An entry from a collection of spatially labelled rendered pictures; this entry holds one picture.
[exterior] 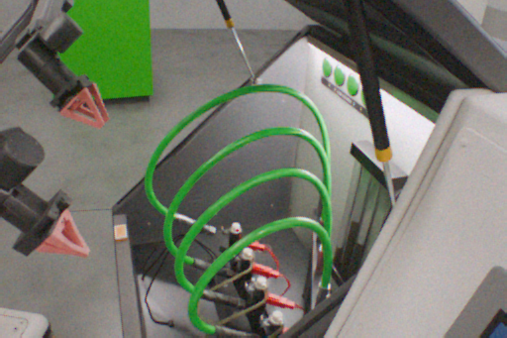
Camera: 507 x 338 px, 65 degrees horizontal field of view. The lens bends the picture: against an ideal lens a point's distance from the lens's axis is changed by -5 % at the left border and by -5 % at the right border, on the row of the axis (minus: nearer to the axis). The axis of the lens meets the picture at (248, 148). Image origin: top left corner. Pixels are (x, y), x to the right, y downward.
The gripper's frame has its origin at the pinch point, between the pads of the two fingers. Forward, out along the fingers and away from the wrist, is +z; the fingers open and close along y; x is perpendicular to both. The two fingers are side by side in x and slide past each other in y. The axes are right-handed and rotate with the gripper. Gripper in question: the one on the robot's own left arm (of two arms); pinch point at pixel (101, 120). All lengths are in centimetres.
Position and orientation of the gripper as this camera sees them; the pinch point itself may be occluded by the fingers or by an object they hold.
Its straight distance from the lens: 87.4
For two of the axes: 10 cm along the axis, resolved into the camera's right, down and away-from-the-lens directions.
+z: 6.6, 6.9, 2.8
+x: -7.4, 6.7, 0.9
